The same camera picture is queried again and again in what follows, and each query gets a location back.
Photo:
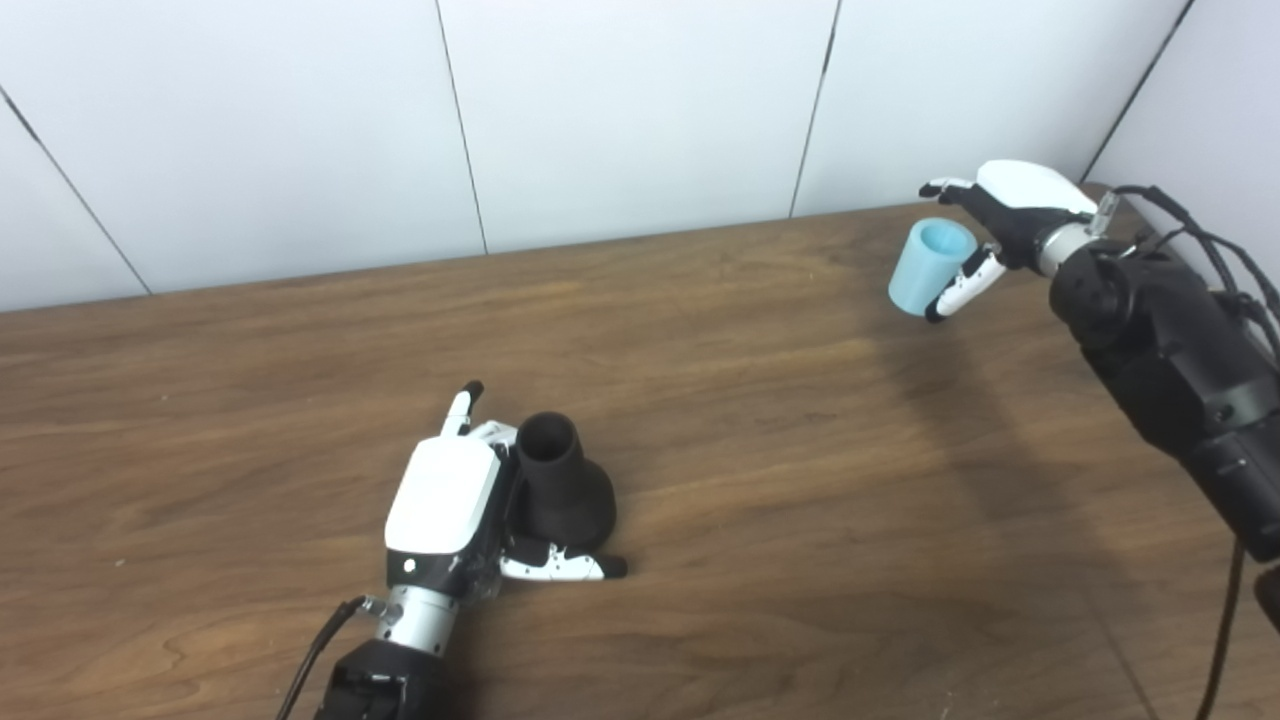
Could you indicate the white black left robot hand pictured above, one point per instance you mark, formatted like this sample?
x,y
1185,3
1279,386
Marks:
x,y
440,500

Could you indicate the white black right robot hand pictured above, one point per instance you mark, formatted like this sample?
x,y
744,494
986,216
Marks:
x,y
1025,195

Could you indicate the black funnel-shaped nozzle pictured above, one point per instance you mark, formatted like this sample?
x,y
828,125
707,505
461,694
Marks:
x,y
565,495

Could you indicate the light blue cup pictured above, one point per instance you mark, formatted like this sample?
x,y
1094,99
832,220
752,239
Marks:
x,y
920,275

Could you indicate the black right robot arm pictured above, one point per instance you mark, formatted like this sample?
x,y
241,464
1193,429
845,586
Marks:
x,y
1170,350

